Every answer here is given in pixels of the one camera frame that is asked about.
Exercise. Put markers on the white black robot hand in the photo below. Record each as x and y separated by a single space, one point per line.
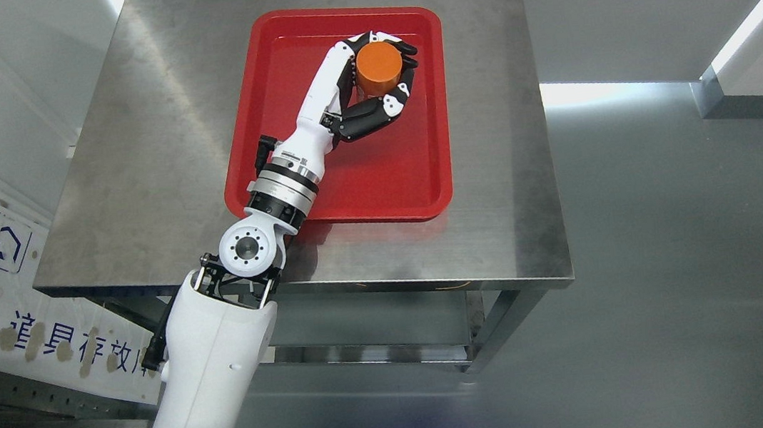
328 115

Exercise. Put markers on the orange cylindrical capacitor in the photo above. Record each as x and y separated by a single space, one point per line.
378 68

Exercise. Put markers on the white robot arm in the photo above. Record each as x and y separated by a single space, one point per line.
214 345

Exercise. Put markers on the red plastic tray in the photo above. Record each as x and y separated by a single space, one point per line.
400 173

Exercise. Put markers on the stainless steel table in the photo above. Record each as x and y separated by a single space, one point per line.
144 195

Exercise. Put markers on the white sign board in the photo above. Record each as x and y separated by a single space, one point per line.
67 342

